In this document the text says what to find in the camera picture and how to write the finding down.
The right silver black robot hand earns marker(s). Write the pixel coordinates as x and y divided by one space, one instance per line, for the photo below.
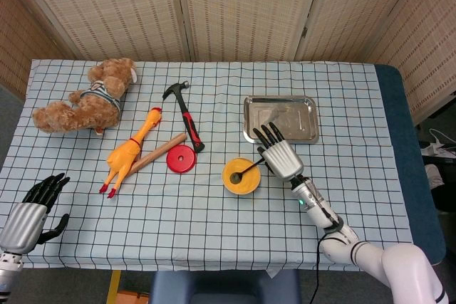
283 158

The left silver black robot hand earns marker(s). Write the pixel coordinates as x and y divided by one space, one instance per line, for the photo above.
23 218

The dark metal spoon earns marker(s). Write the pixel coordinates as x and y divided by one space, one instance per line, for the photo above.
236 177

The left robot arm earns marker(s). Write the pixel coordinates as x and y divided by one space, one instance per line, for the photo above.
8 272

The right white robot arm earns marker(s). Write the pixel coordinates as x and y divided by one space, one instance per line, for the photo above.
317 204

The yellow bowl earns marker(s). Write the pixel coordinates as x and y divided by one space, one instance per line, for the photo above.
246 184

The stainless steel tray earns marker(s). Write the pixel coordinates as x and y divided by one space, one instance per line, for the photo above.
303 111

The light blue checkered tablecloth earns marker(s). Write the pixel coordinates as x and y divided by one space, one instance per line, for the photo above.
213 218

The black red claw hammer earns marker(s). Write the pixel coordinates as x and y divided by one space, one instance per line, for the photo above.
189 122

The red plastic disc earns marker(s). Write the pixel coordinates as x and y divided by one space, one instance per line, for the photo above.
174 165

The yellow rubber chicken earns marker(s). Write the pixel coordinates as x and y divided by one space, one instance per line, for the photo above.
123 156

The wooden rolling stick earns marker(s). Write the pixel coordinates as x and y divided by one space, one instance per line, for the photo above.
160 151

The brown teddy bear plush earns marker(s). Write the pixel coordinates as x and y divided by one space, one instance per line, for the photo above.
89 108

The orange box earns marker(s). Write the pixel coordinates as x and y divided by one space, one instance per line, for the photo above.
132 297

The blue padded chair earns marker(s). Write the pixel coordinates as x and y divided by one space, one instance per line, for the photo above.
224 286

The white crumpled bag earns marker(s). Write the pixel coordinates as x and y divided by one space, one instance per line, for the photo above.
434 176

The woven folding screen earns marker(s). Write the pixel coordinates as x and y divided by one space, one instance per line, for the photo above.
242 8

